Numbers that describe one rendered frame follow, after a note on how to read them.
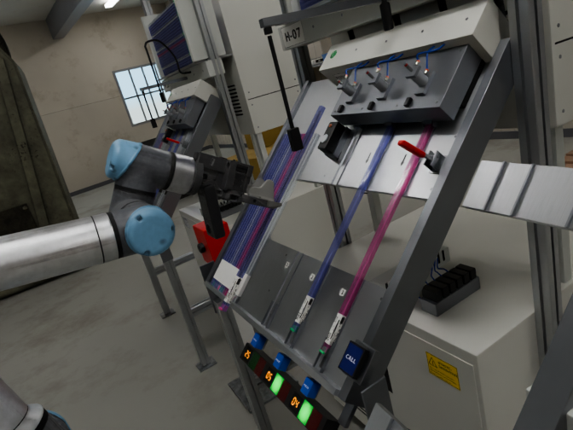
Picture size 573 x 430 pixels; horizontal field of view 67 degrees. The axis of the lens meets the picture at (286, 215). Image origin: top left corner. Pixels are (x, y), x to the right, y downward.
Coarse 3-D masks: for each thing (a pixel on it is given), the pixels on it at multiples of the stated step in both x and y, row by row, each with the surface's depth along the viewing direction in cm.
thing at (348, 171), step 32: (320, 96) 130; (320, 128) 121; (352, 128) 109; (384, 128) 99; (416, 128) 90; (448, 128) 83; (320, 160) 114; (352, 160) 103; (384, 160) 94; (384, 192) 90; (416, 192) 82
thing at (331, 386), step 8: (216, 288) 124; (224, 296) 117; (232, 304) 112; (240, 312) 107; (248, 320) 103; (256, 320) 104; (256, 328) 99; (264, 328) 98; (272, 336) 94; (280, 344) 90; (288, 352) 87; (296, 352) 88; (296, 360) 85; (304, 360) 85; (304, 368) 82; (312, 368) 81; (312, 376) 79; (320, 376) 78; (328, 384) 76; (336, 392) 74
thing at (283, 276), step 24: (264, 264) 113; (288, 264) 104; (312, 264) 97; (264, 288) 108; (288, 288) 100; (336, 288) 88; (360, 288) 82; (384, 288) 78; (264, 312) 103; (288, 312) 96; (312, 312) 90; (336, 312) 85; (360, 312) 80; (288, 336) 92; (312, 336) 87; (360, 336) 78; (312, 360) 84; (336, 360) 80; (336, 384) 77
